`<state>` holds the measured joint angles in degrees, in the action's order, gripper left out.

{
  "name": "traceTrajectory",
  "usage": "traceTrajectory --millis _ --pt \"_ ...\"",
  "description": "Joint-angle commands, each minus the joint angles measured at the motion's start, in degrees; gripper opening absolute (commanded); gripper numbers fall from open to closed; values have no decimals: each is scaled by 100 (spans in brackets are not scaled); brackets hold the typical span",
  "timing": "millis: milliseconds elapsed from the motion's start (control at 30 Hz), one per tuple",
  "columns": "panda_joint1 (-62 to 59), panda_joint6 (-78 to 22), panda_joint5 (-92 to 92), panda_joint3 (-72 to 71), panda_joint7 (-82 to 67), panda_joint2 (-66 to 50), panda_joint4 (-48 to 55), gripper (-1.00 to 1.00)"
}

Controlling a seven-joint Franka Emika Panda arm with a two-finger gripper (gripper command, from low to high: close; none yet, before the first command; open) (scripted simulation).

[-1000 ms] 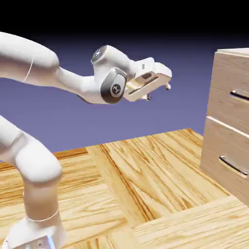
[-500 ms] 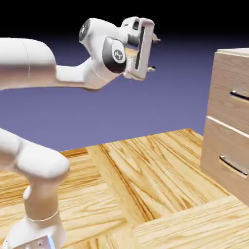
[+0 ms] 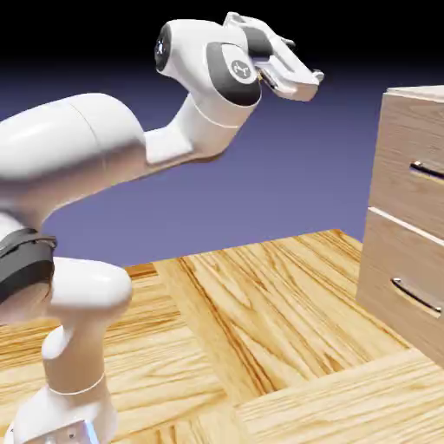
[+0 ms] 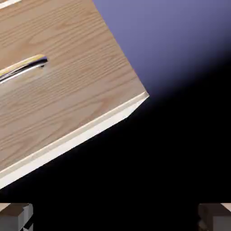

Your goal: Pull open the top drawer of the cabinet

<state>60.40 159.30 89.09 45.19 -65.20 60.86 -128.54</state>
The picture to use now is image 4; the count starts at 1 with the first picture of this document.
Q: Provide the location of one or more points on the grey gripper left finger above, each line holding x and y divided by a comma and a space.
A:
12, 218

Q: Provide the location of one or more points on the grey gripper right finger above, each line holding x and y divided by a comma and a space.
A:
216, 219

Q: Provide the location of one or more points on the light wood cabinet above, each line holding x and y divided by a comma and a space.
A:
93, 126

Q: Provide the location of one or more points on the light wood drawer front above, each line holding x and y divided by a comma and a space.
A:
72, 72

